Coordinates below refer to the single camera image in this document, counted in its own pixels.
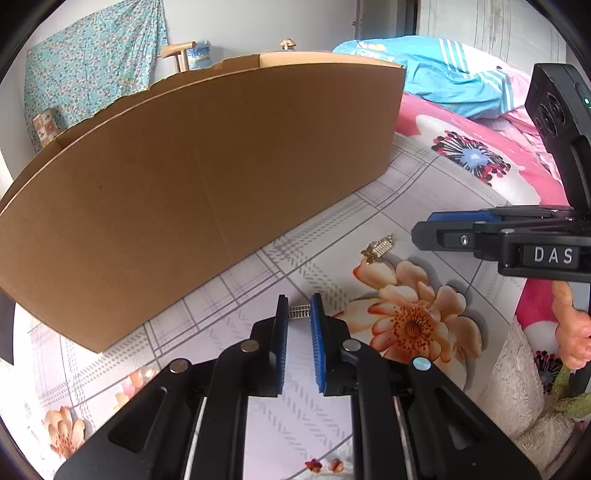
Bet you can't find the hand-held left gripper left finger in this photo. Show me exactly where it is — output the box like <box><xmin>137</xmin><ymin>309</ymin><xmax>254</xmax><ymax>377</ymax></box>
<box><xmin>54</xmin><ymin>295</ymin><xmax>289</xmax><ymax>480</ymax></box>

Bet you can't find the orange patterned tall box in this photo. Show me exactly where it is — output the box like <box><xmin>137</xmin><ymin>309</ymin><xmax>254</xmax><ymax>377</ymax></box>
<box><xmin>32</xmin><ymin>107</ymin><xmax>63</xmax><ymax>149</ymax></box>

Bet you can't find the pink flower blanket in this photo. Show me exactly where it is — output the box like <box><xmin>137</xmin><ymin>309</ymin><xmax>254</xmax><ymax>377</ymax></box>
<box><xmin>394</xmin><ymin>62</ymin><xmax>591</xmax><ymax>395</ymax></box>

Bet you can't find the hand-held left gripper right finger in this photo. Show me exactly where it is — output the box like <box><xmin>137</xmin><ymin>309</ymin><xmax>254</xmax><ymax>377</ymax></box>
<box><xmin>310</xmin><ymin>294</ymin><xmax>542</xmax><ymax>480</ymax></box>

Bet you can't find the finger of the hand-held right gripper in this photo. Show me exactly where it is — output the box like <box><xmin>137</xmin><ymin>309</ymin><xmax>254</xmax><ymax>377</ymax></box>
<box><xmin>412</xmin><ymin>220</ymin><xmax>573</xmax><ymax>261</ymax></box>
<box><xmin>427</xmin><ymin>207</ymin><xmax>575</xmax><ymax>228</ymax></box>

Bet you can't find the blue white printed bag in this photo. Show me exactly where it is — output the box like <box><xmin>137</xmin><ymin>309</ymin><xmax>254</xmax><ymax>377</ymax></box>
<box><xmin>187</xmin><ymin>39</ymin><xmax>214</xmax><ymax>71</ymax></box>

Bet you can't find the blue striped garment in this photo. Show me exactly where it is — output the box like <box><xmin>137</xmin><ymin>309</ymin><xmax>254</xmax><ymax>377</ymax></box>
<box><xmin>332</xmin><ymin>37</ymin><xmax>520</xmax><ymax>120</ymax></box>

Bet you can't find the white fluffy blanket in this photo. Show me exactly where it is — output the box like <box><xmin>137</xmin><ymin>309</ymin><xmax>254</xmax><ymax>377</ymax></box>
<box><xmin>489</xmin><ymin>318</ymin><xmax>591</xmax><ymax>472</ymax></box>

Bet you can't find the wooden chair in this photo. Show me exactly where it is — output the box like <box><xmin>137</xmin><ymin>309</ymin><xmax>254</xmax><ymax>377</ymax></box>
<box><xmin>161</xmin><ymin>41</ymin><xmax>197</xmax><ymax>73</ymax></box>

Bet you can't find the gold brooch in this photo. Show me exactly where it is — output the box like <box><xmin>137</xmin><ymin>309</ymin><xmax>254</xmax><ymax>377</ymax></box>
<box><xmin>361</xmin><ymin>234</ymin><xmax>394</xmax><ymax>265</ymax></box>

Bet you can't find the teal floral hanging cloth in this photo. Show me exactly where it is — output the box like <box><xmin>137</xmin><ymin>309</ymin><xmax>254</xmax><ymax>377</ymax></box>
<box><xmin>25</xmin><ymin>0</ymin><xmax>168</xmax><ymax>144</ymax></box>

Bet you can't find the floral white bedsheet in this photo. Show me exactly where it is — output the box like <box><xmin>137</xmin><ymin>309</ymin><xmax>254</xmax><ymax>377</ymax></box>
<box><xmin>0</xmin><ymin>134</ymin><xmax>541</xmax><ymax>480</ymax></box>

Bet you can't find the person's right hand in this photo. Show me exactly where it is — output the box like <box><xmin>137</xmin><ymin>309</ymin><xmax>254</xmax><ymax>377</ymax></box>
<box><xmin>551</xmin><ymin>281</ymin><xmax>591</xmax><ymax>370</ymax></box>

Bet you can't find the brown cardboard box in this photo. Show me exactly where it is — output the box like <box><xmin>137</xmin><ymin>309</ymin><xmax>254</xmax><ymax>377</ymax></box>
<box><xmin>0</xmin><ymin>52</ymin><xmax>407</xmax><ymax>354</ymax></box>

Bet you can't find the green cloth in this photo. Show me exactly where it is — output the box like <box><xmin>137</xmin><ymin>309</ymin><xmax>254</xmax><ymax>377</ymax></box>
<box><xmin>551</xmin><ymin>364</ymin><xmax>591</xmax><ymax>418</ymax></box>

